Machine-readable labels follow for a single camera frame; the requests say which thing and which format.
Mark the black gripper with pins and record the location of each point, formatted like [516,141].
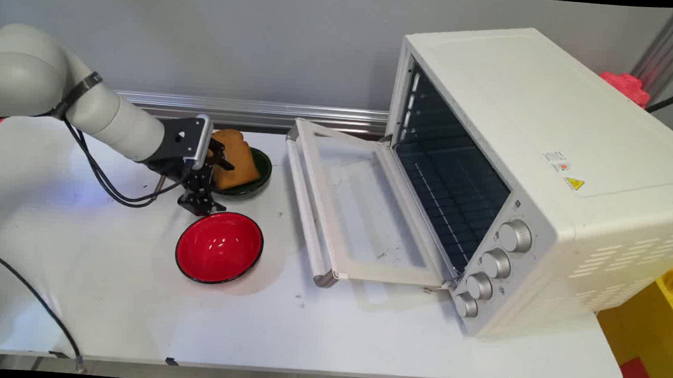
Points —
[200,179]

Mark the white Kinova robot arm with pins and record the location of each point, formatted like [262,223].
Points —
[34,74]

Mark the brown toast slice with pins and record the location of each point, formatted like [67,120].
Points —
[239,162]

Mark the dark green plate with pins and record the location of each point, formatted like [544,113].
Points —
[258,175]

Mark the red bowl with black rim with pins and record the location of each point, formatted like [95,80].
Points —
[219,247]

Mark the silver oven knob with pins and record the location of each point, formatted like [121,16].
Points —
[496,263]
[479,286]
[515,235]
[466,305]

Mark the white label sticker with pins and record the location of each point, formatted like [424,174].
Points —
[557,161]

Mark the yellow warning sticker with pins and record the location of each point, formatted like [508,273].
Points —
[574,184]

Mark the white toaster oven body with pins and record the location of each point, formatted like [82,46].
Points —
[579,139]

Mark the red crumpled object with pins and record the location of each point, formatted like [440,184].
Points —
[626,87]

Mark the yellow foam mat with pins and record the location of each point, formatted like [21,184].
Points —
[649,325]

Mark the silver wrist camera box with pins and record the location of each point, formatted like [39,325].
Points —
[203,140]

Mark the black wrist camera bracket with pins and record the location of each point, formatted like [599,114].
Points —
[179,138]

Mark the aluminium table rail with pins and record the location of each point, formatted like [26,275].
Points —
[247,112]

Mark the aluminium frame post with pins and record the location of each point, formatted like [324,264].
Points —
[669,48]

